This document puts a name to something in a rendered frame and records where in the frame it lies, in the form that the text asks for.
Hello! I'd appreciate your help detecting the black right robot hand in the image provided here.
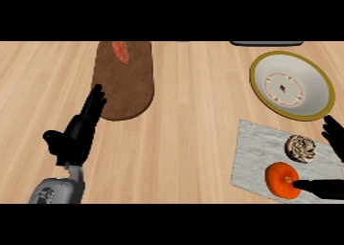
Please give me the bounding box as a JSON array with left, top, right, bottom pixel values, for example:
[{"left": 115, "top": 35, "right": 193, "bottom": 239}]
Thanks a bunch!
[{"left": 292, "top": 115, "right": 344, "bottom": 201}]

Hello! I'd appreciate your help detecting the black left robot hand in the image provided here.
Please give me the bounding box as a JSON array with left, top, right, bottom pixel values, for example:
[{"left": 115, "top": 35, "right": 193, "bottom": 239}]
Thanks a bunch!
[{"left": 41, "top": 83, "right": 108, "bottom": 167}]

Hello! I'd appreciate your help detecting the grey marble placemat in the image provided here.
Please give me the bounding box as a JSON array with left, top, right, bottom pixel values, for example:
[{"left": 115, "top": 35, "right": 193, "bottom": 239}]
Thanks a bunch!
[{"left": 229, "top": 119, "right": 344, "bottom": 205}]

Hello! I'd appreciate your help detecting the white bowl with yellow rim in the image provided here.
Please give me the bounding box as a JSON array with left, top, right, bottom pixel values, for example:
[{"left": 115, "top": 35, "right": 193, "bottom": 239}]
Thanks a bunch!
[{"left": 248, "top": 50, "right": 336, "bottom": 123}]

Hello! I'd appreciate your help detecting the brown wooden cutting board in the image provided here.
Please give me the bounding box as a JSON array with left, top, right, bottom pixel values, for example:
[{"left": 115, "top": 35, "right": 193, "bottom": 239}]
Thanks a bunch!
[{"left": 90, "top": 41, "right": 155, "bottom": 122}]

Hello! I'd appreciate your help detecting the dark grey appliance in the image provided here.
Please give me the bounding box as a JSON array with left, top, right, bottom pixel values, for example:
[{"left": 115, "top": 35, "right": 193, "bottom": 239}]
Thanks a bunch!
[{"left": 227, "top": 40, "right": 305, "bottom": 48}]

